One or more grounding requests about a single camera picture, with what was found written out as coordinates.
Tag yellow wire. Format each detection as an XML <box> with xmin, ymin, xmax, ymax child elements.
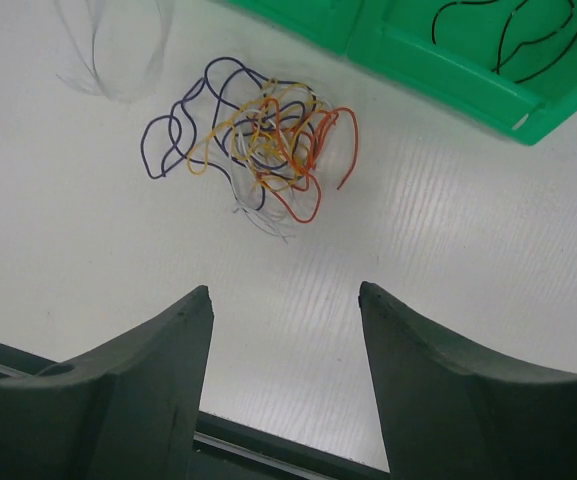
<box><xmin>185</xmin><ymin>77</ymin><xmax>329</xmax><ymax>194</ymax></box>

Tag green compartment tray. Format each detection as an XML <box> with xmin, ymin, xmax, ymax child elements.
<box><xmin>243</xmin><ymin>0</ymin><xmax>577</xmax><ymax>145</ymax></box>

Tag dark blue wire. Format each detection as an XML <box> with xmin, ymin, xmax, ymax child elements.
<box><xmin>140</xmin><ymin>57</ymin><xmax>319</xmax><ymax>211</ymax></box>

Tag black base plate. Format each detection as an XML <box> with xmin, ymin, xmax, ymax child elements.
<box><xmin>0</xmin><ymin>343</ymin><xmax>390</xmax><ymax>480</ymax></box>

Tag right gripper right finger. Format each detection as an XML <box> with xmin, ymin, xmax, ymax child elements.
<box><xmin>359</xmin><ymin>282</ymin><xmax>577</xmax><ymax>479</ymax></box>

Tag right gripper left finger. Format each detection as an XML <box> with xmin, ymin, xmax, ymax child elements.
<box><xmin>0</xmin><ymin>286</ymin><xmax>214</xmax><ymax>479</ymax></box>

